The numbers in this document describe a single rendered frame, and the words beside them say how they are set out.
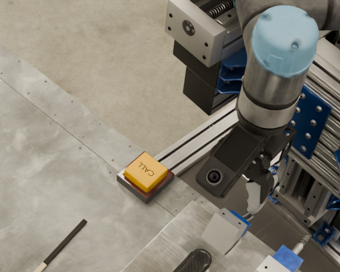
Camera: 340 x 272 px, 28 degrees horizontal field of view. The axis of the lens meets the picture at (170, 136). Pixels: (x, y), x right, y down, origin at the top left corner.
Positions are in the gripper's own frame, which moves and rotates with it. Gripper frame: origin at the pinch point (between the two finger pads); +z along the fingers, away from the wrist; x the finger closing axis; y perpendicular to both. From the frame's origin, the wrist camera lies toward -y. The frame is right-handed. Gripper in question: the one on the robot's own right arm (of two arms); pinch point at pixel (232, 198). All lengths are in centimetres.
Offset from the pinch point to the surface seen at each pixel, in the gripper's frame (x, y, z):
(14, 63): 61, 7, 21
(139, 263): 6.9, -13.1, 12.5
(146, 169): 20.6, 4.0, 17.3
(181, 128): 60, 71, 101
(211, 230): 1.5, -1.5, 9.9
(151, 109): 73, 70, 101
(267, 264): -9.2, -0.4, 9.3
